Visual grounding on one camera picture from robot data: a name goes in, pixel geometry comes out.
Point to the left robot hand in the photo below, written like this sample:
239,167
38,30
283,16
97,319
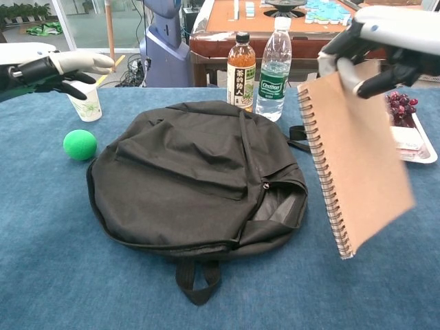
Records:
79,63

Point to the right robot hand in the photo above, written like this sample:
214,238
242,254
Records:
395,27

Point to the kraft spiral notebook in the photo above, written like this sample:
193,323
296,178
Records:
361,172

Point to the black fabric backpack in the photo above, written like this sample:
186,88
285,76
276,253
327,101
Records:
172,192

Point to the white framed glass partition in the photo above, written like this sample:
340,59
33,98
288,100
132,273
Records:
65,27

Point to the wooden pole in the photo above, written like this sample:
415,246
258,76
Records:
110,34

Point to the white paper cup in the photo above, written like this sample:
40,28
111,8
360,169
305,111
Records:
89,108

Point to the green cloth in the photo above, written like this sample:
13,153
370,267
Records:
44,29

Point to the blue mahjong tile heap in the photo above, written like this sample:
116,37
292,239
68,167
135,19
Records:
326,13

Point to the row of potted plants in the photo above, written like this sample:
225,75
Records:
24,12

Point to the red grape bunch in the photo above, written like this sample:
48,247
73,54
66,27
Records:
400,104

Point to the green foam ball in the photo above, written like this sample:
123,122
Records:
80,144

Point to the white rectangular block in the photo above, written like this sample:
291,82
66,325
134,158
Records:
407,137

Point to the black mahjong table dial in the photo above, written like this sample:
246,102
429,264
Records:
285,12

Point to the metal tray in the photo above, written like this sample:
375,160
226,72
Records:
426,154

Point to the clear water bottle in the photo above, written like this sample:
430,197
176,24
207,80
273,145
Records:
273,75

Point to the brown mahjong table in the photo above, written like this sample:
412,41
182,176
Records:
213,44

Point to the brown tea bottle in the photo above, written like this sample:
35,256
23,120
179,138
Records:
240,79

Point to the blue felt table cover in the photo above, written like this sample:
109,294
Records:
41,223

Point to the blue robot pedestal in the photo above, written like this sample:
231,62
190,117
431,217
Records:
165,58

